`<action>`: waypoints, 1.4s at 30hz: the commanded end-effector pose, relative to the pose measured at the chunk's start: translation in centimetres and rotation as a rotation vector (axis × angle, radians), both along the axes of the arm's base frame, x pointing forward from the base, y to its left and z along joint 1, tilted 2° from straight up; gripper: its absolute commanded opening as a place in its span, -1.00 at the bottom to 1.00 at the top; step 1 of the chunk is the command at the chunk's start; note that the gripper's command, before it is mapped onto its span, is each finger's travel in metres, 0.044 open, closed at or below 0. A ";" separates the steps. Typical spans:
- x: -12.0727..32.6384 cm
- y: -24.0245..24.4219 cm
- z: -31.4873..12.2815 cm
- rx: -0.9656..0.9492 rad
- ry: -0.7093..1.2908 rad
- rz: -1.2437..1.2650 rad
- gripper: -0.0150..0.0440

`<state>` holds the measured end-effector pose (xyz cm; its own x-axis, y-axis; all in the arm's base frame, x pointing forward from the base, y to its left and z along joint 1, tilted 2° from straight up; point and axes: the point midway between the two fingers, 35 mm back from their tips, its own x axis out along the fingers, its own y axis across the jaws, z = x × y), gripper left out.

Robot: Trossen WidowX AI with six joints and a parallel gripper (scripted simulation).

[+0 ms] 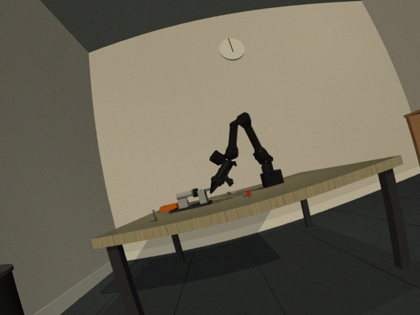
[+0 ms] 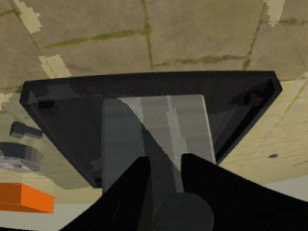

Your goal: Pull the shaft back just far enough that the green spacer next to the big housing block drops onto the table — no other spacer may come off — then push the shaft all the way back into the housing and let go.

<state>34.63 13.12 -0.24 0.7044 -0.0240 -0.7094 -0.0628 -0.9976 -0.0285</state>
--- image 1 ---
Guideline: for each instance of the orange rectangular tray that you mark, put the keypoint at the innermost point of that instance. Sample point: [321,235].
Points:
[169,207]

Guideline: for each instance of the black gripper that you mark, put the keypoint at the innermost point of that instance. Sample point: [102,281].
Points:
[216,180]

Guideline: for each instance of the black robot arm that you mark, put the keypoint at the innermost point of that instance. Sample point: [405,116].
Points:
[261,155]

